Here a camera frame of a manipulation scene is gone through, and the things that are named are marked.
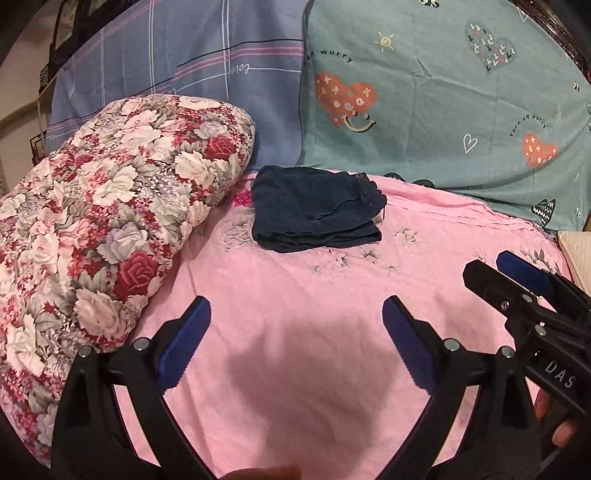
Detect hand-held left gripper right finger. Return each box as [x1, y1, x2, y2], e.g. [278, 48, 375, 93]
[381, 295, 542, 480]

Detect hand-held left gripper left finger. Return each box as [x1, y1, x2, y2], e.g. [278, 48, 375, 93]
[51, 295, 218, 480]

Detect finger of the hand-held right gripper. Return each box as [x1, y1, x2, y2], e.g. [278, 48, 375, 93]
[496, 250, 591, 340]
[463, 260, 591, 365]

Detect dark blue pants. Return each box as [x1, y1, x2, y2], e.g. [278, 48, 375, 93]
[252, 165, 387, 254]

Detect person's right hand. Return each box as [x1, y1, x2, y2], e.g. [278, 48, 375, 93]
[534, 387, 579, 448]

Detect cream pillow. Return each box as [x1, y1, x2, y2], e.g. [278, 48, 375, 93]
[556, 229, 591, 296]

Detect pink floral bedsheet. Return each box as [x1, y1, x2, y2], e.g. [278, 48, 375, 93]
[111, 171, 578, 480]

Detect red floral quilt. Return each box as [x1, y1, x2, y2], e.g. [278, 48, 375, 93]
[0, 95, 256, 469]

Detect teal heart print pillow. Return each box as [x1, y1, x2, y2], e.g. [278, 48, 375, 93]
[295, 0, 591, 232]

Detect blue plaid pillow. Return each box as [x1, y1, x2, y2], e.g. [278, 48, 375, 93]
[45, 0, 308, 169]

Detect dark patterned bed frame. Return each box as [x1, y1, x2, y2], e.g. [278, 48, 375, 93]
[512, 0, 591, 81]

